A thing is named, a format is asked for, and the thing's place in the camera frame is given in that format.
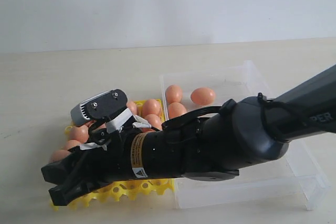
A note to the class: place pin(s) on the brown egg four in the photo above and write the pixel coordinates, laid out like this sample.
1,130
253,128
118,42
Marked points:
151,106

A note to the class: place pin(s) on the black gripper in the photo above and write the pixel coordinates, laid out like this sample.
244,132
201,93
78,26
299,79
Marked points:
117,158

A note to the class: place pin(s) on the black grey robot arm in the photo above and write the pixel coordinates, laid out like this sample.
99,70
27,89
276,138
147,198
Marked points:
208,144

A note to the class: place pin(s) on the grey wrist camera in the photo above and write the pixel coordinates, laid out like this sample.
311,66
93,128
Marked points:
106,105

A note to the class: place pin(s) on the brown egg seven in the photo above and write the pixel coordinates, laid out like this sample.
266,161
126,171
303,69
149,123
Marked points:
173,93

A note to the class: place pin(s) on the brown egg two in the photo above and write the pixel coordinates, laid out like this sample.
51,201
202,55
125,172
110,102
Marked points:
97,125

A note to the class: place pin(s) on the brown egg twelve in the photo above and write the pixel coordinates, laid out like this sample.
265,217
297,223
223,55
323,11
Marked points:
59,155

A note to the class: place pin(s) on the yellow plastic egg tray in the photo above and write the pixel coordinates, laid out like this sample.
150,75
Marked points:
117,190

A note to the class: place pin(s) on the brown egg three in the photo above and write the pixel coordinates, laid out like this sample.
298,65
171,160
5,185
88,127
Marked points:
132,107

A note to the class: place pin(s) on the brown egg thirteen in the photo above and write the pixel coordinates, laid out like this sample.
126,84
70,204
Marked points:
203,96

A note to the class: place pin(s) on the brown egg fourteen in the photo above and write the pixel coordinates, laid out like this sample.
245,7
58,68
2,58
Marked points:
176,109

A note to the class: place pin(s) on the brown egg ten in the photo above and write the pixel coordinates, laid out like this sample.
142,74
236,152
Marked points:
70,144

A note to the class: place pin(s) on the clear plastic container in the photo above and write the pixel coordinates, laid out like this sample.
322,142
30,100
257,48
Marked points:
297,173

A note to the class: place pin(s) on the brown egg five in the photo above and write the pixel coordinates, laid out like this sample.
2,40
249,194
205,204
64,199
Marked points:
79,133

